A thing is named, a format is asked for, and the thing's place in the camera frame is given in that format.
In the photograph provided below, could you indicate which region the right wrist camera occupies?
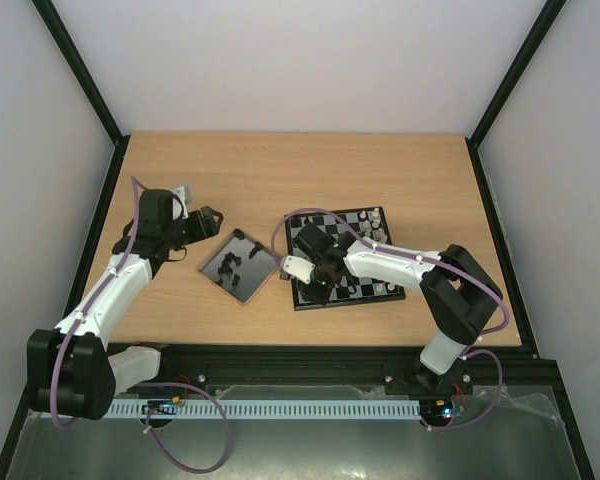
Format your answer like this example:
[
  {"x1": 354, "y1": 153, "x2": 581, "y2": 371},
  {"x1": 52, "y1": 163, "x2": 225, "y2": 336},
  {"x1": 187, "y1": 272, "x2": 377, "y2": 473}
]
[{"x1": 279, "y1": 255, "x2": 315, "y2": 285}]

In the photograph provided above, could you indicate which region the metal tray with wooden rim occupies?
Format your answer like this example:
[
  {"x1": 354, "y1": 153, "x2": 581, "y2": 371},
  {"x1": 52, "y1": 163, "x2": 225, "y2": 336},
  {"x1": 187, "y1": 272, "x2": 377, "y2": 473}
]
[{"x1": 198, "y1": 229, "x2": 276, "y2": 305}]

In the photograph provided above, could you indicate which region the black and silver chessboard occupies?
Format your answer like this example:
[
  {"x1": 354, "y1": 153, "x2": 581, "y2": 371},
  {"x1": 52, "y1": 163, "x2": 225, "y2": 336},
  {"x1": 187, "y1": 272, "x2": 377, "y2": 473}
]
[{"x1": 285, "y1": 207, "x2": 406, "y2": 311}]

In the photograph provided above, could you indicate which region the light blue slotted cable duct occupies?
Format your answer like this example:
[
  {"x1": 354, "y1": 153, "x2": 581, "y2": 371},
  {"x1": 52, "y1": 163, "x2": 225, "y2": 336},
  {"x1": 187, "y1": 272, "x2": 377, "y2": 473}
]
[{"x1": 105, "y1": 399, "x2": 420, "y2": 420}]

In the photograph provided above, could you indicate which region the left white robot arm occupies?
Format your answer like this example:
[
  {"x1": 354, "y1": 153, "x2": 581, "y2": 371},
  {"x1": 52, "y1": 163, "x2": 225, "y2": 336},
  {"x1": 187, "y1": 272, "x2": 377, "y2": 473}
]
[{"x1": 27, "y1": 186, "x2": 224, "y2": 420}]

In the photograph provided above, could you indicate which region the black frame post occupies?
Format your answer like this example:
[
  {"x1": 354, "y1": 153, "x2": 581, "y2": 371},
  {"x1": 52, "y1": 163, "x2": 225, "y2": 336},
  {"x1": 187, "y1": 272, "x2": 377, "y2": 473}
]
[
  {"x1": 32, "y1": 0, "x2": 130, "y2": 146},
  {"x1": 469, "y1": 0, "x2": 567, "y2": 144}
]

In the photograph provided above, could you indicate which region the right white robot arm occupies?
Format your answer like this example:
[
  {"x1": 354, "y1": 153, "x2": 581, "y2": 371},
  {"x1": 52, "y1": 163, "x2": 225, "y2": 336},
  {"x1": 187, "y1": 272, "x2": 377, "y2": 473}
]
[{"x1": 279, "y1": 224, "x2": 505, "y2": 392}]

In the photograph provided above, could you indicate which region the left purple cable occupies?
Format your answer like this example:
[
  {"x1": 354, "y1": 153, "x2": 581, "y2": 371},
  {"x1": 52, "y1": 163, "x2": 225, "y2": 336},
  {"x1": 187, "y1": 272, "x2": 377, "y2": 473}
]
[{"x1": 51, "y1": 175, "x2": 232, "y2": 474}]

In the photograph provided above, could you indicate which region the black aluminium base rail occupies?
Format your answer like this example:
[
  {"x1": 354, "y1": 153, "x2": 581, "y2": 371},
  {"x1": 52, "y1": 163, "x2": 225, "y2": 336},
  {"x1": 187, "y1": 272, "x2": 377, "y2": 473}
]
[{"x1": 32, "y1": 342, "x2": 561, "y2": 399}]

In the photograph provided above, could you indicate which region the black frame post left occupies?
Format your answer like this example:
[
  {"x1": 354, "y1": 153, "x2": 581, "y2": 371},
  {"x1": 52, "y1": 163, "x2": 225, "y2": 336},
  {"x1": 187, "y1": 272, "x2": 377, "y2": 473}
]
[{"x1": 32, "y1": 0, "x2": 130, "y2": 146}]

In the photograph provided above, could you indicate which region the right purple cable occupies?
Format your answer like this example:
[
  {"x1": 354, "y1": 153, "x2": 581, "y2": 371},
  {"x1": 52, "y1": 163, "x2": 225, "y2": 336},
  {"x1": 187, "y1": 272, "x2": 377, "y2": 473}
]
[{"x1": 270, "y1": 207, "x2": 511, "y2": 433}]

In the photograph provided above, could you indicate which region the purple cable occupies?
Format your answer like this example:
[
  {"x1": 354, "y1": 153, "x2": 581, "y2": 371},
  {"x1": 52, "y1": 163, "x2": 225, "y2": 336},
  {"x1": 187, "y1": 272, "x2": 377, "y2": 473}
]
[
  {"x1": 51, "y1": 175, "x2": 232, "y2": 474},
  {"x1": 270, "y1": 207, "x2": 511, "y2": 433}
]

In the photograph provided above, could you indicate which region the black frame post right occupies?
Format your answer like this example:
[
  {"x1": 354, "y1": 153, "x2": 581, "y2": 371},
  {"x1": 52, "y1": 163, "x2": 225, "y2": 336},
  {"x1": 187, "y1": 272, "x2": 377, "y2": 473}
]
[{"x1": 469, "y1": 0, "x2": 567, "y2": 144}]

